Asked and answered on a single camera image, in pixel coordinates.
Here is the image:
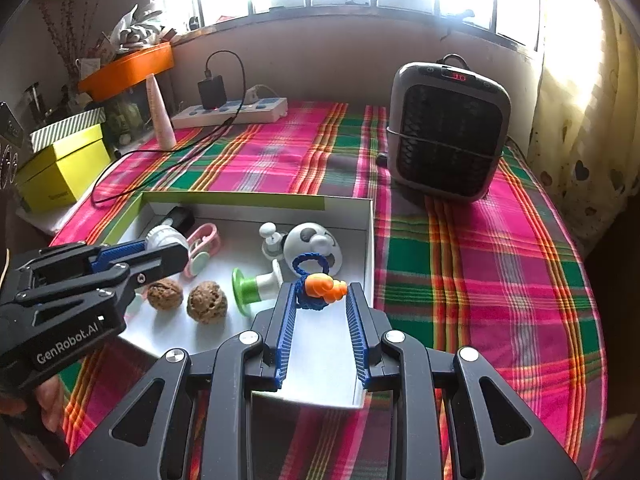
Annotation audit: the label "white power strip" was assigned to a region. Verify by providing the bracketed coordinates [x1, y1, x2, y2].
[171, 97, 289, 129]

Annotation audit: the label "black charger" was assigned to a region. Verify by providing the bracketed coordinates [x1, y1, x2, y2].
[197, 76, 227, 110]

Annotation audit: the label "orange and blue keychain toy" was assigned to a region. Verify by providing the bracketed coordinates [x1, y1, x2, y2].
[291, 251, 348, 311]

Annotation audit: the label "heart print curtain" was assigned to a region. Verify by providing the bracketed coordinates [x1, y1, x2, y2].
[530, 0, 640, 246]

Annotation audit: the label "pink green plaid tablecloth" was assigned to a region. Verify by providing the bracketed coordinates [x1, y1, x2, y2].
[50, 100, 608, 480]

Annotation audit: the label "small jar with white lid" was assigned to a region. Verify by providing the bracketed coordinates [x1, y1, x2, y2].
[146, 225, 190, 258]

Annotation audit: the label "white mushroom-shaped massager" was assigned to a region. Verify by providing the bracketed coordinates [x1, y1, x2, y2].
[258, 222, 287, 261]

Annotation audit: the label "white side shelf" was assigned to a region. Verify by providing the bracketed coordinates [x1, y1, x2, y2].
[15, 200, 76, 236]

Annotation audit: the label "green and white spool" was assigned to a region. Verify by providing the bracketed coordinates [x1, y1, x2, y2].
[231, 259, 285, 318]

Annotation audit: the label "grey space heater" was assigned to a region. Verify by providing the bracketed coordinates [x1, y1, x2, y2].
[387, 55, 512, 204]

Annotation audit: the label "glass tank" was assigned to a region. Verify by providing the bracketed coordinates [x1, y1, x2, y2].
[102, 87, 156, 146]

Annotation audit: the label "dried branches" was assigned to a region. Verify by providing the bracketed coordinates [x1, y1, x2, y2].
[37, 0, 83, 76]

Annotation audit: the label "black charger cable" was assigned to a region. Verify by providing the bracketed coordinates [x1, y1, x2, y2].
[91, 50, 248, 208]

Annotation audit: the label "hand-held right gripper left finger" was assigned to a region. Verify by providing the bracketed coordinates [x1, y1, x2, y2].
[57, 281, 301, 480]

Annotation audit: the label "pile of packets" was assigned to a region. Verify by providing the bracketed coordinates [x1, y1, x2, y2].
[97, 5, 173, 56]

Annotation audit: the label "orange box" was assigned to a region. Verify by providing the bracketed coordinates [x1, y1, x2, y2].
[77, 42, 176, 102]

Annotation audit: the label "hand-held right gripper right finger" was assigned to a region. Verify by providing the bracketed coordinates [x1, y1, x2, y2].
[346, 281, 583, 480]

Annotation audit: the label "green striped box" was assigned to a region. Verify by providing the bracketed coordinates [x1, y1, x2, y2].
[30, 107, 107, 153]

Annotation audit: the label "green and white cardboard tray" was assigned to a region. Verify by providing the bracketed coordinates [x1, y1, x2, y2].
[100, 190, 377, 411]

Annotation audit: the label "person's left hand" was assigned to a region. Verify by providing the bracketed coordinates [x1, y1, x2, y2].
[0, 372, 63, 433]

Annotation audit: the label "yellow box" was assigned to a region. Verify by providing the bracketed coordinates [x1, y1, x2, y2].
[15, 125, 115, 213]

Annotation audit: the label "brown walnut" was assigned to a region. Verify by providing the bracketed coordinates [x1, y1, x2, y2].
[146, 280, 183, 312]
[186, 281, 229, 325]

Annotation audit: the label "peach cosmetic tube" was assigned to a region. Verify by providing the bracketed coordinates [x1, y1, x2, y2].
[146, 74, 177, 151]

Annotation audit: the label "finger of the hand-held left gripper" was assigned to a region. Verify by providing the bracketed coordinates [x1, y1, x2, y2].
[10, 240, 151, 302]
[0, 242, 190, 331]

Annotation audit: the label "black speaker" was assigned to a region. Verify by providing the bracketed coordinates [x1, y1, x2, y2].
[0, 102, 26, 191]

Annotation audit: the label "black bike light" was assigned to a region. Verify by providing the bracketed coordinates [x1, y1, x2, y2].
[160, 207, 196, 233]

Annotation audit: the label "dark glass jar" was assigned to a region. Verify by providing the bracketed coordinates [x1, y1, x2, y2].
[22, 82, 43, 128]

